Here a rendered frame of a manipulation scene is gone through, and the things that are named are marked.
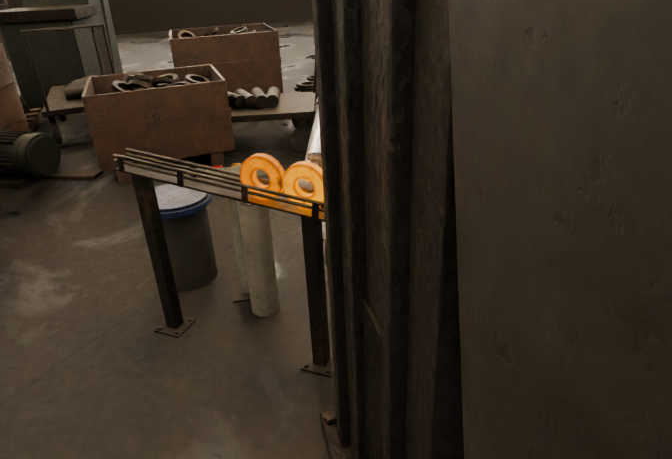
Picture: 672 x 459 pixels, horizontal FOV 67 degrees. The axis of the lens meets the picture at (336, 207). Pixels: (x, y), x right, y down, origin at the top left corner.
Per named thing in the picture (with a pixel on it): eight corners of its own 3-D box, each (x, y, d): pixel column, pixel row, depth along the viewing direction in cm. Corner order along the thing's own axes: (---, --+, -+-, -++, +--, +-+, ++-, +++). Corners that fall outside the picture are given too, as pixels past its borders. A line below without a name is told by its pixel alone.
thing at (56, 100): (134, 140, 443) (108, 23, 401) (52, 152, 421) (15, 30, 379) (127, 109, 542) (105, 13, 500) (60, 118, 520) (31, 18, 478)
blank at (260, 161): (282, 161, 154) (287, 157, 157) (238, 151, 159) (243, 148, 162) (282, 206, 162) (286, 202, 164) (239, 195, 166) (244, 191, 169)
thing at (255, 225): (281, 314, 214) (269, 202, 192) (253, 319, 212) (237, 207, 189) (278, 298, 225) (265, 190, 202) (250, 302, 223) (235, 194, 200)
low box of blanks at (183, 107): (222, 137, 439) (211, 59, 411) (238, 164, 377) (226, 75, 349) (107, 154, 412) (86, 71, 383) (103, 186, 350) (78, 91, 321)
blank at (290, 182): (328, 169, 149) (332, 165, 151) (280, 160, 154) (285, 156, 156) (327, 215, 156) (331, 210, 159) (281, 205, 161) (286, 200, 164)
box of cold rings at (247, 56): (271, 89, 598) (264, 21, 566) (285, 105, 526) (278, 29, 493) (181, 98, 574) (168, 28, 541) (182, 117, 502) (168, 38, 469)
